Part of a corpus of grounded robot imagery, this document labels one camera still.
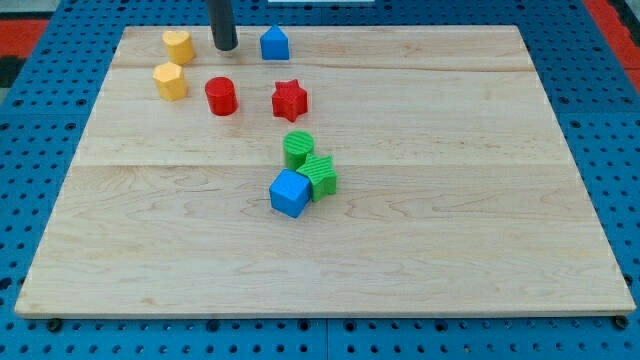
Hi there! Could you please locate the blue triangle block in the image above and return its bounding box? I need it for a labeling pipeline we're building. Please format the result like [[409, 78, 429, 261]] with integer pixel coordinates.
[[260, 25, 290, 60]]

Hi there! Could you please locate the green star block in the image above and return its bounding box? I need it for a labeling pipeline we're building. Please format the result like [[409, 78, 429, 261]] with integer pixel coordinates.
[[296, 154, 338, 202]]

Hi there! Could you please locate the blue cube block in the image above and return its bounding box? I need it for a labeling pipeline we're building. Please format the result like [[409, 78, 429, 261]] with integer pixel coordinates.
[[269, 169, 311, 218]]

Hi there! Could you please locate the green cylinder block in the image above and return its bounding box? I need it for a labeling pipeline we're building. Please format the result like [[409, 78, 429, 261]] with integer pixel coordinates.
[[282, 130, 315, 170]]

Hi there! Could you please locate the wooden board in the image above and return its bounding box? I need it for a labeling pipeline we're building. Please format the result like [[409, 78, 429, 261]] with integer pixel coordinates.
[[15, 25, 636, 319]]

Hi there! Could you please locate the red star block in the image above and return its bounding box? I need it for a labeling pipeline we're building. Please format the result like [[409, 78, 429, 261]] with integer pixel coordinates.
[[271, 79, 308, 123]]

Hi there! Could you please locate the red cylinder block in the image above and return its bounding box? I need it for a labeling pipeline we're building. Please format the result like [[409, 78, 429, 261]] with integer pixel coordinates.
[[205, 77, 238, 116]]

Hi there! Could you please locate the yellow hexagon block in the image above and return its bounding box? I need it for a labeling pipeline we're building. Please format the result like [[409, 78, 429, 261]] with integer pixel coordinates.
[[152, 62, 188, 101]]

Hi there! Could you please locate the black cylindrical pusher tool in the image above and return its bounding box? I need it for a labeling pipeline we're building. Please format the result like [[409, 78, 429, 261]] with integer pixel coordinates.
[[206, 0, 238, 51]]

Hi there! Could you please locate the yellow heart block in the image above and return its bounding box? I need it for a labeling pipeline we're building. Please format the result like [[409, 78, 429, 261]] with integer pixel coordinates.
[[162, 30, 196, 65]]

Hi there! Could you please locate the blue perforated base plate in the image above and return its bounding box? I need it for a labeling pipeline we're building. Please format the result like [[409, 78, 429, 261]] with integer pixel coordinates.
[[1, 0, 639, 359]]

